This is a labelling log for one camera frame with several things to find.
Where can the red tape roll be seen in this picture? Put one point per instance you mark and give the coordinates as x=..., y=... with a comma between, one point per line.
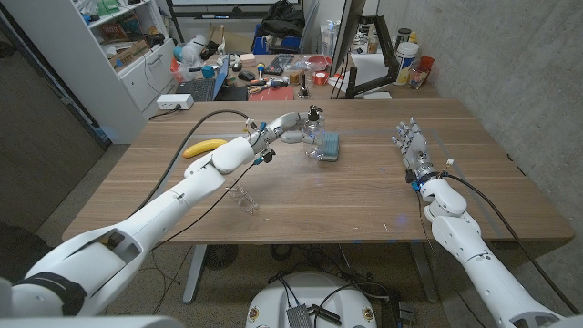
x=320, y=78

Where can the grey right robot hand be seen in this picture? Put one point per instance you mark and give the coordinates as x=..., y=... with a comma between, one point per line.
x=416, y=150

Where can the clear dispenser bottle black cap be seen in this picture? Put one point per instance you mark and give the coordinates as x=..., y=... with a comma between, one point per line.
x=316, y=148

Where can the black calculator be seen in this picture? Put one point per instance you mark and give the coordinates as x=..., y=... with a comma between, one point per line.
x=279, y=64

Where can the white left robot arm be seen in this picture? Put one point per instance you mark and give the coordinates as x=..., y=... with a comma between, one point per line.
x=150, y=223

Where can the red mat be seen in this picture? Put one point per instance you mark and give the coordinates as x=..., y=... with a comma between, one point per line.
x=273, y=94

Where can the black computer monitor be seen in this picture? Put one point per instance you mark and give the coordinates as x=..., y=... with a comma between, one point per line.
x=348, y=32

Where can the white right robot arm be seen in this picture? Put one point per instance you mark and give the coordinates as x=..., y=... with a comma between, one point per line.
x=483, y=269

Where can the white canister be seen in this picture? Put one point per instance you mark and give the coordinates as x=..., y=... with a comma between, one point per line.
x=405, y=61

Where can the round black floor fan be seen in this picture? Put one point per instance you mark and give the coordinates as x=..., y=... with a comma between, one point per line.
x=221, y=256

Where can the red bowl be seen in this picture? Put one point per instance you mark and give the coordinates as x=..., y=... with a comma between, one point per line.
x=320, y=61

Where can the clear glasses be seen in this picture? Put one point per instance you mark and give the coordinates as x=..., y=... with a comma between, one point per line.
x=246, y=203

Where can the black jacket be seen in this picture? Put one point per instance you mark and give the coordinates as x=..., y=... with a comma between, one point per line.
x=280, y=20

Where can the black computer mouse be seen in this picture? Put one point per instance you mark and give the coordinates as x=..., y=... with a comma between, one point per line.
x=246, y=75

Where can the white shelf cabinet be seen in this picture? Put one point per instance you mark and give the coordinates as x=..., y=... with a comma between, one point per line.
x=91, y=68

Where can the grey metal table leg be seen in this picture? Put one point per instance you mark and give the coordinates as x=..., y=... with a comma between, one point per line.
x=423, y=273
x=195, y=273

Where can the clear plastic bag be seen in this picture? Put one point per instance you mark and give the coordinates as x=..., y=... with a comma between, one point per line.
x=191, y=52

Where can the open laptop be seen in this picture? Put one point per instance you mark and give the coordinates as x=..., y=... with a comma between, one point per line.
x=200, y=89

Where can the blue bin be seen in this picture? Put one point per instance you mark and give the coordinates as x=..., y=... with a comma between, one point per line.
x=262, y=45

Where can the white power strip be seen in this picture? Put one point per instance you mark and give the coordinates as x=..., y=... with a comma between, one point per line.
x=175, y=101

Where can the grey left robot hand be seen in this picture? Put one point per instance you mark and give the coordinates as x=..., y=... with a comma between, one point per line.
x=282, y=125

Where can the clear drinking glass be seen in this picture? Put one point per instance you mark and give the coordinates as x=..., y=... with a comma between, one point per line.
x=416, y=78

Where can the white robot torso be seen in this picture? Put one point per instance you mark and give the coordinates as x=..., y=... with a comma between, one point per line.
x=309, y=291

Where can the dark lidded jar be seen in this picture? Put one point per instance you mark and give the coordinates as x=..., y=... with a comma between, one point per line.
x=403, y=36

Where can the grey perforated box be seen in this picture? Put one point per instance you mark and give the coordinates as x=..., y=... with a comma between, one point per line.
x=299, y=316

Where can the yellow banana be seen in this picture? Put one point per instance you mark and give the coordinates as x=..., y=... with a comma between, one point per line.
x=202, y=148

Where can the red cup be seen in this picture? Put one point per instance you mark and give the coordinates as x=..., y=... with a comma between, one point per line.
x=427, y=64

